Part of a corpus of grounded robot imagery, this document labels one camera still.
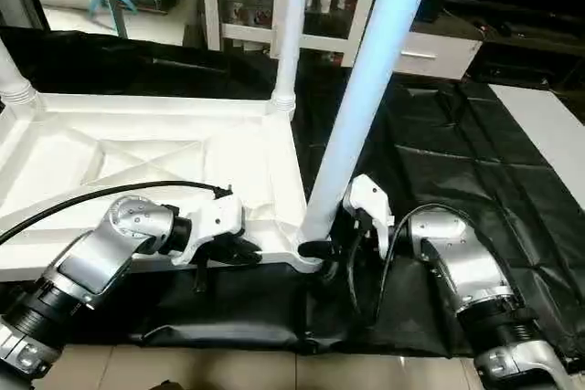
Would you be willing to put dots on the white plastic table top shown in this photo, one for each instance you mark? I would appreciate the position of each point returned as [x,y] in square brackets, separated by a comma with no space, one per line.
[110,162]

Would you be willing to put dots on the white plastic table leg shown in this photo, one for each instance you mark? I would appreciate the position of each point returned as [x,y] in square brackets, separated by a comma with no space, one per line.
[366,89]
[13,75]
[291,25]

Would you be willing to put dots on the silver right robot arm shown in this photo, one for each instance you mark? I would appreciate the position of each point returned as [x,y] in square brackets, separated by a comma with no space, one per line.
[466,280]

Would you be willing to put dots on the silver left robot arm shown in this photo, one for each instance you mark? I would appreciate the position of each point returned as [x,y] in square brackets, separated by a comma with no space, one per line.
[91,271]

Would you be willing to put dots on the black work mat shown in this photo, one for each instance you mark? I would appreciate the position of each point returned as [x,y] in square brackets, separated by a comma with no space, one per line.
[457,152]

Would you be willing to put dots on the white drawer unit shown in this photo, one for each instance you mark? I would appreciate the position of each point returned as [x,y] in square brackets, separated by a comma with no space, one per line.
[430,52]

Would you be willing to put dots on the teal stand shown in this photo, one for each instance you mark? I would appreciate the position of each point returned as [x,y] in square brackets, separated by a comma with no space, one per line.
[114,2]

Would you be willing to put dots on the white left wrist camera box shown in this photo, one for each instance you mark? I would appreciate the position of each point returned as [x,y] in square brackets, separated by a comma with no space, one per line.
[215,221]

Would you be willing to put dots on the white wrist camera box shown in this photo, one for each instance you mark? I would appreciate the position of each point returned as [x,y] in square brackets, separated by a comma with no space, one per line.
[215,221]
[370,203]

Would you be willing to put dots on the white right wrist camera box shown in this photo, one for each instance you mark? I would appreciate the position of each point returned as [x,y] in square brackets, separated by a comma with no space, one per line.
[370,203]

